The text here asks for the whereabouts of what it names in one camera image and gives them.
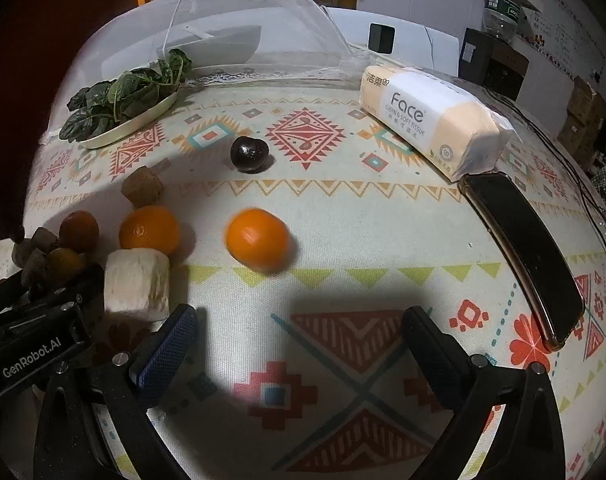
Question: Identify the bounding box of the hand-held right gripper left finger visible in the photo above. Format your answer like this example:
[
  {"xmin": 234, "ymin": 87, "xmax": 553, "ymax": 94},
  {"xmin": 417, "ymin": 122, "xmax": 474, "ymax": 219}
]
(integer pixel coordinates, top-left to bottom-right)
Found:
[{"xmin": 33, "ymin": 304, "xmax": 199, "ymax": 480}]

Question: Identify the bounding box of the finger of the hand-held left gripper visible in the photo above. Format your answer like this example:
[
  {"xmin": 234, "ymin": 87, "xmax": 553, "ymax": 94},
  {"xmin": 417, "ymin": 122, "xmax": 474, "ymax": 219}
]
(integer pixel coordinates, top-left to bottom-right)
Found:
[{"xmin": 0, "ymin": 264, "xmax": 106, "ymax": 328}]

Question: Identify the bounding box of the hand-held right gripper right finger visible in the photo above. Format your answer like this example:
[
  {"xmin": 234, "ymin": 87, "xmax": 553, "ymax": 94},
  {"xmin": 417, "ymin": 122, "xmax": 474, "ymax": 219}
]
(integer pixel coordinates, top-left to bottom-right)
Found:
[{"xmin": 402, "ymin": 306, "xmax": 566, "ymax": 480}]

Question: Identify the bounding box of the small tangerine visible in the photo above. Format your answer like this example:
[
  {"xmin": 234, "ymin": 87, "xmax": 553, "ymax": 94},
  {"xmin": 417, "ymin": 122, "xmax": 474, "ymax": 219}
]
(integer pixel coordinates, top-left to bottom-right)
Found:
[
  {"xmin": 59, "ymin": 211, "xmax": 100, "ymax": 253},
  {"xmin": 46, "ymin": 247, "xmax": 86, "ymax": 283}
]

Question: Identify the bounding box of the white food chunk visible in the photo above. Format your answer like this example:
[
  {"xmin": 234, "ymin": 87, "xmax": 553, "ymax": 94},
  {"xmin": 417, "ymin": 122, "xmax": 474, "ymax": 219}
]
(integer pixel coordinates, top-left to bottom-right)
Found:
[{"xmin": 103, "ymin": 249, "xmax": 171, "ymax": 322}]

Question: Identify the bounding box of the orange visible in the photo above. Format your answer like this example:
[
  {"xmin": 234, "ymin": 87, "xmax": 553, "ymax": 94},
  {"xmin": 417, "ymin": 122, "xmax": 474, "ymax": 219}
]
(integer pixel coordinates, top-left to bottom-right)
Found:
[
  {"xmin": 119, "ymin": 205, "xmax": 181, "ymax": 256},
  {"xmin": 225, "ymin": 208, "xmax": 291, "ymax": 273}
]

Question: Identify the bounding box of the beige-brown food chunk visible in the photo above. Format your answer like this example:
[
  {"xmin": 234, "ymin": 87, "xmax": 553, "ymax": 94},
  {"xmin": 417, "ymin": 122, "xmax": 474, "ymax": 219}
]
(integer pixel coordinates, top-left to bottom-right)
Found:
[{"xmin": 121, "ymin": 166, "xmax": 165, "ymax": 208}]

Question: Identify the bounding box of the dark purple round fruit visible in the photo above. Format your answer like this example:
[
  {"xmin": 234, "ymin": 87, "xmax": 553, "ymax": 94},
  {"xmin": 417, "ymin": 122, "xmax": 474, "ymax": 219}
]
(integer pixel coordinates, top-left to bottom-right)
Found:
[{"xmin": 230, "ymin": 136, "xmax": 273, "ymax": 174}]

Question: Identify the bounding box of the patterned tablecloth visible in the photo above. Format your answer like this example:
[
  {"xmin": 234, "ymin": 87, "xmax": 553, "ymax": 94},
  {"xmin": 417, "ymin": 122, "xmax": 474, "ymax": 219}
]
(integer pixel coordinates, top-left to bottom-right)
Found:
[{"xmin": 0, "ymin": 67, "xmax": 606, "ymax": 480}]

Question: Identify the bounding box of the pale oval plate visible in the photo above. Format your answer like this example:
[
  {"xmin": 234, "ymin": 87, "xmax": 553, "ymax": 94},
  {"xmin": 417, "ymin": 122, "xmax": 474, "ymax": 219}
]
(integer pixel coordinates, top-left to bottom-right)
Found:
[{"xmin": 58, "ymin": 87, "xmax": 180, "ymax": 150}]

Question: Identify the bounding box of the plate of green vegetables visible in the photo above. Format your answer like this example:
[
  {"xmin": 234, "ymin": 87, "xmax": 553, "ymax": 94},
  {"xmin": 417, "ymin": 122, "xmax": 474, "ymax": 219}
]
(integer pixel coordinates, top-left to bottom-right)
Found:
[{"xmin": 59, "ymin": 49, "xmax": 194, "ymax": 142}]

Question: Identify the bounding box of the tissue pack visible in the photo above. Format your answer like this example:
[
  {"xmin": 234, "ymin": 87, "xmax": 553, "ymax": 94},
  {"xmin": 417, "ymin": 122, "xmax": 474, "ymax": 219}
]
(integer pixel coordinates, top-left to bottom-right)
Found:
[{"xmin": 359, "ymin": 65, "xmax": 514, "ymax": 182}]

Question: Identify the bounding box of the cardboard box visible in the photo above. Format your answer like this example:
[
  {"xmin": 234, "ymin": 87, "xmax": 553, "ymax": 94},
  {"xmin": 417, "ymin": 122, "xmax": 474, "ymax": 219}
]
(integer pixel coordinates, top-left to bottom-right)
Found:
[
  {"xmin": 557, "ymin": 112, "xmax": 601, "ymax": 161},
  {"xmin": 565, "ymin": 76, "xmax": 606, "ymax": 121}
]

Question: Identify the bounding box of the grey bowl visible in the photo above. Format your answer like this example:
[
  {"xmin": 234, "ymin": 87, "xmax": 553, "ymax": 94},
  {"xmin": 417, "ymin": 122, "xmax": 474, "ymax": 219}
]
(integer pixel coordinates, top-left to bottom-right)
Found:
[{"xmin": 155, "ymin": 25, "xmax": 262, "ymax": 63}]

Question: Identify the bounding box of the black cabinet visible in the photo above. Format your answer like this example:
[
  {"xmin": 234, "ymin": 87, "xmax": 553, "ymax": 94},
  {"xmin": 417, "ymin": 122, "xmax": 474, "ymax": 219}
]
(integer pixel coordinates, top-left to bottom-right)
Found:
[{"xmin": 458, "ymin": 27, "xmax": 530, "ymax": 101}]

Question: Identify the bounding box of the black box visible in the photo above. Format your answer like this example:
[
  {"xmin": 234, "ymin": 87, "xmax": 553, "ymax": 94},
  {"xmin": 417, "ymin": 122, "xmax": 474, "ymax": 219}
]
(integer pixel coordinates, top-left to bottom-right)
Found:
[{"xmin": 368, "ymin": 23, "xmax": 395, "ymax": 53}]

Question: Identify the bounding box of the white mesh food cover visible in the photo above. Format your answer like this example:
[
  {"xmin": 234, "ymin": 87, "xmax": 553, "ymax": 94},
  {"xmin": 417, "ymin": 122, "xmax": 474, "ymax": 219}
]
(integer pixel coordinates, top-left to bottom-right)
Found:
[{"xmin": 100, "ymin": 0, "xmax": 369, "ymax": 81}]

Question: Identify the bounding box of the large water bottle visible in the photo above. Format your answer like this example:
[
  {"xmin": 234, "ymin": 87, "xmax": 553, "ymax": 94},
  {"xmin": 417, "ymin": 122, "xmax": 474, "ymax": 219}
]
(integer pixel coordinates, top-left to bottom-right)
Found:
[{"xmin": 482, "ymin": 0, "xmax": 524, "ymax": 43}]

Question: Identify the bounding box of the black cable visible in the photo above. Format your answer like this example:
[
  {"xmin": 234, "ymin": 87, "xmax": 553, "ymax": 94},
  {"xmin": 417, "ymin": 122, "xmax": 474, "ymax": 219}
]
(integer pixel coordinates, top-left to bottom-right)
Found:
[{"xmin": 483, "ymin": 87, "xmax": 606, "ymax": 281}]

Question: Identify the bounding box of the wall poster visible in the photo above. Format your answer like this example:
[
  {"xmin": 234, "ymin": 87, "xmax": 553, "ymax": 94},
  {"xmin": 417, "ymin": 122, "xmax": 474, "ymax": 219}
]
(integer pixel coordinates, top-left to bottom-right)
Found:
[{"xmin": 513, "ymin": 0, "xmax": 606, "ymax": 81}]

